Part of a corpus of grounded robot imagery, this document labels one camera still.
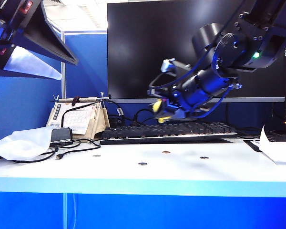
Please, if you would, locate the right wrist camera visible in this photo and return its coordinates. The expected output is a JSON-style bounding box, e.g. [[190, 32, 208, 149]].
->
[[161, 58, 193, 78]]

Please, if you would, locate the desk calendar with cardboard stand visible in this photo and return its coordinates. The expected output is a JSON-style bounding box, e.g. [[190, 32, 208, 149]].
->
[[46, 102, 110, 141]]

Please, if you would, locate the white plastic bag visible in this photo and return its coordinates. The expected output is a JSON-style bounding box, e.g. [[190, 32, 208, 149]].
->
[[0, 125, 54, 161]]

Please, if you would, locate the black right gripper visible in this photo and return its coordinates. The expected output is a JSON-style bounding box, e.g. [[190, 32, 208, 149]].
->
[[159, 68, 239, 120]]

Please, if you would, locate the white partition post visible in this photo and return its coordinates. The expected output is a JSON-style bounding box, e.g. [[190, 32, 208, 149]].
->
[[61, 31, 67, 100]]

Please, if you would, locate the blue office partition panel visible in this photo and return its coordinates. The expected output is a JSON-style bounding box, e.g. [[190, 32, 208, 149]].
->
[[0, 30, 110, 146]]

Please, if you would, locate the black soldering iron cable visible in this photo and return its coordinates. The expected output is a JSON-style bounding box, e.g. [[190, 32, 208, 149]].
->
[[61, 99, 134, 129]]

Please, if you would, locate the wooden handle soldering iron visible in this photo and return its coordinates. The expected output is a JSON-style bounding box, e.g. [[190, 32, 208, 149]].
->
[[51, 92, 110, 105]]

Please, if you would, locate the curled white paper sheet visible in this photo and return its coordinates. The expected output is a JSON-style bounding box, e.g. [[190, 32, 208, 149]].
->
[[259, 124, 286, 158]]

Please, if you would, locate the black power adapter box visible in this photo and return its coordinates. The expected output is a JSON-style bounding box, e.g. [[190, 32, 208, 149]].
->
[[50, 127, 73, 146]]

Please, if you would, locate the black USB cable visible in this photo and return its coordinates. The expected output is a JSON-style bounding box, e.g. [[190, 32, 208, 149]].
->
[[0, 138, 102, 164]]

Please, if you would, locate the black looped cable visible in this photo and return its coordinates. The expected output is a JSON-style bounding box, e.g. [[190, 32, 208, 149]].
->
[[133, 108, 158, 126]]

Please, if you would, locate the large black computer monitor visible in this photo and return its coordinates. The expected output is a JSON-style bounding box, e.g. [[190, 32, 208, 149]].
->
[[106, 0, 286, 103]]

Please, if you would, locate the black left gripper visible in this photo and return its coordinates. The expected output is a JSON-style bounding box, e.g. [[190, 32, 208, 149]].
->
[[0, 0, 79, 81]]

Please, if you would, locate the black mechanical keyboard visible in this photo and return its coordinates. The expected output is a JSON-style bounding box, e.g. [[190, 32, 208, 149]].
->
[[99, 121, 239, 146]]

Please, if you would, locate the small black desktop box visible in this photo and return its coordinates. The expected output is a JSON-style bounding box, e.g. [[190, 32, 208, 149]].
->
[[109, 115, 124, 127]]

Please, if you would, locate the yellow Pikachu doll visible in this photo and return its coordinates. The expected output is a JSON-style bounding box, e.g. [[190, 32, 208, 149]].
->
[[152, 99, 172, 124]]

